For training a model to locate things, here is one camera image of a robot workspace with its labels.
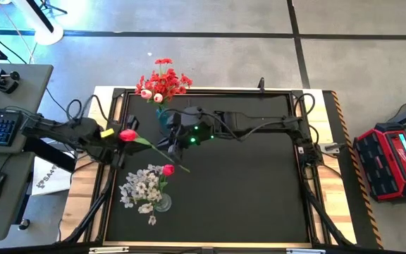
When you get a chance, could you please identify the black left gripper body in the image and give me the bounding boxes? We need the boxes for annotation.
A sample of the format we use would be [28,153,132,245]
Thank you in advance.
[93,121,128,167]

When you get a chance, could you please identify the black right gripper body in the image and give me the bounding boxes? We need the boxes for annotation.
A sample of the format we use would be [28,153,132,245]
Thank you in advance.
[167,113,219,150]

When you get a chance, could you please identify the white artificial flower bunch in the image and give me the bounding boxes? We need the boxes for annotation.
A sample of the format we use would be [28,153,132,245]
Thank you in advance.
[118,164,165,210]
[132,169,171,226]

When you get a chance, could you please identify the clear glass vase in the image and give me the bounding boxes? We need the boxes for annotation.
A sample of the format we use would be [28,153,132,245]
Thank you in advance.
[153,193,173,213]

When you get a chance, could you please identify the blue textured glass vase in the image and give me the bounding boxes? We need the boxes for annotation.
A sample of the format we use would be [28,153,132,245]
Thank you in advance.
[156,107,171,125]

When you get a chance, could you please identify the white printed bag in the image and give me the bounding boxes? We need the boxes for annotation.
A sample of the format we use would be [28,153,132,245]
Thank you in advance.
[32,157,72,197]

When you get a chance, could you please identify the black table mat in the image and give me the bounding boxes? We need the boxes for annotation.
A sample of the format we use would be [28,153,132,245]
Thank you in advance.
[104,93,312,243]

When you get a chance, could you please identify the white stand with black pole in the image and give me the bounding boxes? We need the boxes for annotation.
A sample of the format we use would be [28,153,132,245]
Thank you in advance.
[11,0,65,47]

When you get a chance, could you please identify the black tripod legs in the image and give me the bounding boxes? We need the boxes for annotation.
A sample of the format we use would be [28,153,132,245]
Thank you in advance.
[39,0,68,16]

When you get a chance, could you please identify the black mat with hazard stripe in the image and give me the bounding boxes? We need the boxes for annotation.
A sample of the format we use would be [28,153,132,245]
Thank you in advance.
[322,90,384,250]

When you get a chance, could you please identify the red and black toolbox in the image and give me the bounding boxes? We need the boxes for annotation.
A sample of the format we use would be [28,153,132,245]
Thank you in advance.
[352,121,406,202]

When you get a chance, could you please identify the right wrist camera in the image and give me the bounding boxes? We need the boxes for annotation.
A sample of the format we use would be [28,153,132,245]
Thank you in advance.
[180,107,204,125]

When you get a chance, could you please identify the black aluminium table frame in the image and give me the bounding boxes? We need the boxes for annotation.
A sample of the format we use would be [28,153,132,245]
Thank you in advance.
[56,86,357,248]

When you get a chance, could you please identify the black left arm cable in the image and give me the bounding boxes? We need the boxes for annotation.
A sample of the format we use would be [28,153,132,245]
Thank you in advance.
[65,94,111,123]

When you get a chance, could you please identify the silver metal bracket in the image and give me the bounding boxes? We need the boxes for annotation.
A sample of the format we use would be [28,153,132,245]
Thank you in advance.
[89,246,130,254]
[286,248,326,254]

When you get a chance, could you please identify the white floor cable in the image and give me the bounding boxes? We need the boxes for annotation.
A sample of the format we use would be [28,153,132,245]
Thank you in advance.
[0,1,37,65]

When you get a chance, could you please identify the black floor cable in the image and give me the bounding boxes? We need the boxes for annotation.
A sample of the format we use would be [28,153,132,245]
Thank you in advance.
[0,25,28,65]

